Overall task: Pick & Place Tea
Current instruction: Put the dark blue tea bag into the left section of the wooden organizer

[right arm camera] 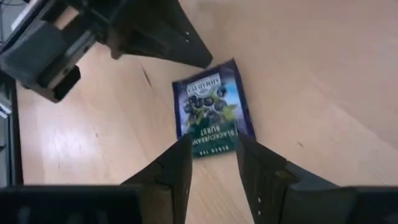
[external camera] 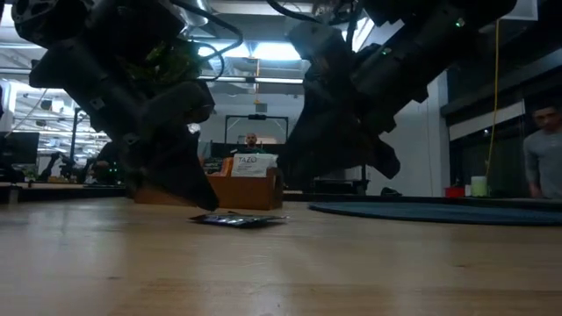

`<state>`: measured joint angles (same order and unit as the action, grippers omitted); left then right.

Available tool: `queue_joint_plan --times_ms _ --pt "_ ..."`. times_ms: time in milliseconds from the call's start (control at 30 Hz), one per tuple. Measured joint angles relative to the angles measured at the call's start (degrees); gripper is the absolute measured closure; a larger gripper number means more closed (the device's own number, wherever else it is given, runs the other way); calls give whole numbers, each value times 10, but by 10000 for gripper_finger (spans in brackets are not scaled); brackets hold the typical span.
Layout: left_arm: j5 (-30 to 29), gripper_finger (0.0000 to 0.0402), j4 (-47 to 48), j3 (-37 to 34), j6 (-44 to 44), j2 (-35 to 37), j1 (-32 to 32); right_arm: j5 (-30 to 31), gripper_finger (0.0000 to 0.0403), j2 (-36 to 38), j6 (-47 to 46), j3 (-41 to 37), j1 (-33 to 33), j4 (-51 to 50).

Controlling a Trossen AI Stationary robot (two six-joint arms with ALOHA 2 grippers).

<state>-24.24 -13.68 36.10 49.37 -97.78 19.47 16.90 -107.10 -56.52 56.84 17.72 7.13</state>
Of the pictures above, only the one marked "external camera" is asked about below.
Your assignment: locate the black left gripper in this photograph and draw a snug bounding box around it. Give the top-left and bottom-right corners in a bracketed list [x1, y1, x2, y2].
[11, 0, 216, 141]

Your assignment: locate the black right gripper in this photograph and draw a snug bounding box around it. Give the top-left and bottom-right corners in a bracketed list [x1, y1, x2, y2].
[280, 0, 484, 190]

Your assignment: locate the dark blue tea bag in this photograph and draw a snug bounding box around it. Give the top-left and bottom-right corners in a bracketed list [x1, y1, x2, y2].
[202, 157, 224, 175]
[188, 212, 289, 229]

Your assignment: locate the white orange Tazo tea bag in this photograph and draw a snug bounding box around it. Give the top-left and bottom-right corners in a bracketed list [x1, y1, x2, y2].
[230, 152, 280, 179]

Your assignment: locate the wooden tea organiser box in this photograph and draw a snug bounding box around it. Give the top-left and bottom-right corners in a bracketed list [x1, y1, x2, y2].
[133, 166, 285, 211]

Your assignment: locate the black tripod stand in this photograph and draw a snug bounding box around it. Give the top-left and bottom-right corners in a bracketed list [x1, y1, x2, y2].
[356, 165, 370, 197]

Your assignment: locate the black partition screen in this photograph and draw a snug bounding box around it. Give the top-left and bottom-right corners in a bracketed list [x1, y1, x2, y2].
[209, 140, 241, 160]

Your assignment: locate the long ceiling light strip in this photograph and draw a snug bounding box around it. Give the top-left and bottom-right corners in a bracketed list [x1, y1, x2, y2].
[197, 75, 305, 86]

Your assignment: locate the dark round mat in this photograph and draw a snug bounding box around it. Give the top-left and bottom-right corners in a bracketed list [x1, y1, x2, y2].
[306, 200, 562, 227]

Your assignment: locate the pale green cup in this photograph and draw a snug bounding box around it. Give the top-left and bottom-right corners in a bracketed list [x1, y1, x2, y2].
[470, 175, 489, 198]

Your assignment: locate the black computer monitor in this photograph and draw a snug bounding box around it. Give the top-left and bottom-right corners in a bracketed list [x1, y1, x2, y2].
[0, 131, 40, 166]

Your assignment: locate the black gantry frame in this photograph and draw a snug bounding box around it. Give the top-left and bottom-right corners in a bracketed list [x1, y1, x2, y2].
[224, 113, 291, 154]
[68, 106, 91, 173]

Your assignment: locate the black aluminium table frame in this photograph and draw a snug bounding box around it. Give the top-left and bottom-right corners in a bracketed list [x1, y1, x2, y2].
[0, 186, 562, 208]

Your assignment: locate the yellow hanging cable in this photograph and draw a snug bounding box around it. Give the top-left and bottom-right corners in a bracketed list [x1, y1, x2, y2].
[484, 19, 501, 177]

